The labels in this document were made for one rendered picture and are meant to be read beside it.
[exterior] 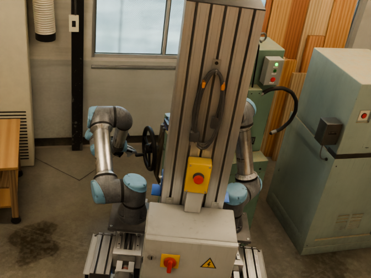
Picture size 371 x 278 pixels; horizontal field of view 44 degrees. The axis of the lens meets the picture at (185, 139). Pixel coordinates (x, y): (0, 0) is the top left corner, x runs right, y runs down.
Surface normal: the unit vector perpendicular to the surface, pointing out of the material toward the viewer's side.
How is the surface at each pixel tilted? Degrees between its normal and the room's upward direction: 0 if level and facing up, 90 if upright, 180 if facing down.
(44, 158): 0
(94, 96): 90
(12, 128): 0
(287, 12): 87
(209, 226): 0
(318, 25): 87
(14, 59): 90
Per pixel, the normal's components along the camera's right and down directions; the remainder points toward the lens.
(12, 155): 0.13, -0.84
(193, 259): 0.00, 0.52
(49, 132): 0.25, 0.54
